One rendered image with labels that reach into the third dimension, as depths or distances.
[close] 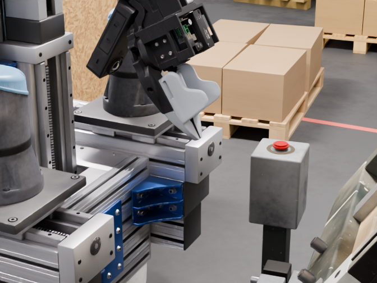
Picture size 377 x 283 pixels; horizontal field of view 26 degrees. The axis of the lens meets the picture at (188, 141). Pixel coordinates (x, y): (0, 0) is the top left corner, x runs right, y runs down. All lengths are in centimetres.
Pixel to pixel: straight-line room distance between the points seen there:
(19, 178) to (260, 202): 70
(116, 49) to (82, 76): 240
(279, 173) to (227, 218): 173
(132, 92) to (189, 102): 88
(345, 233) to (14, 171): 66
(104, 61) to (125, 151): 89
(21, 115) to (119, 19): 50
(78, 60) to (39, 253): 198
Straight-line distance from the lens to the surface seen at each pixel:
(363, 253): 128
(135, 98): 184
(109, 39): 101
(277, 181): 193
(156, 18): 97
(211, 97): 100
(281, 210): 196
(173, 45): 95
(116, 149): 191
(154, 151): 186
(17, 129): 145
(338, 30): 622
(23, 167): 148
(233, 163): 419
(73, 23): 331
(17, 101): 144
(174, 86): 97
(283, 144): 196
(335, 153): 437
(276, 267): 180
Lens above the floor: 169
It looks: 22 degrees down
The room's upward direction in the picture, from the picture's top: straight up
